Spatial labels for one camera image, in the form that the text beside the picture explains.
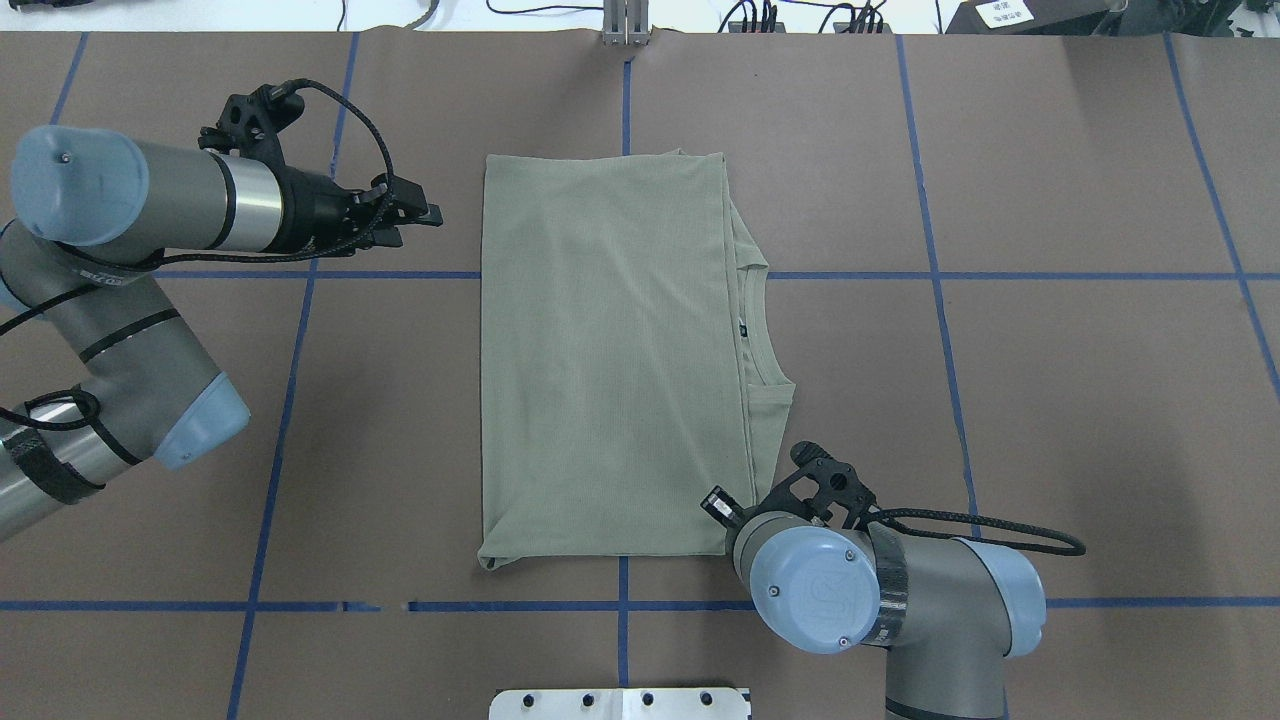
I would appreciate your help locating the aluminium frame post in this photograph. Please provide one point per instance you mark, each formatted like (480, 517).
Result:
(626, 23)

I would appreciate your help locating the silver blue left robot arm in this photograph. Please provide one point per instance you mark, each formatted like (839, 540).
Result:
(95, 214)

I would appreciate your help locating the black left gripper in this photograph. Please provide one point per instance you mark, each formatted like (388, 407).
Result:
(313, 211)

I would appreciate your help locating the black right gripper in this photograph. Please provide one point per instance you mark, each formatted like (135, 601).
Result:
(719, 507)

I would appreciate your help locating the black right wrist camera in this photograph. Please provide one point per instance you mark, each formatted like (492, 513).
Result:
(819, 483)

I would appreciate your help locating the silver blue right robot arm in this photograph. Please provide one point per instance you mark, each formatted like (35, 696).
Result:
(949, 612)

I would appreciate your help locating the olive green long-sleeve shirt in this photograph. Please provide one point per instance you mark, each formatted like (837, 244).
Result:
(626, 364)

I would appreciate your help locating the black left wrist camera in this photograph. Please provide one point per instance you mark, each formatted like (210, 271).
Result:
(250, 116)

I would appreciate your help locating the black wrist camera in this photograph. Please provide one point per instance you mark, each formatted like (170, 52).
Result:
(819, 483)
(250, 116)

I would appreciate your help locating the white central pedestal column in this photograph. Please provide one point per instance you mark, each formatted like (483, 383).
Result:
(623, 703)

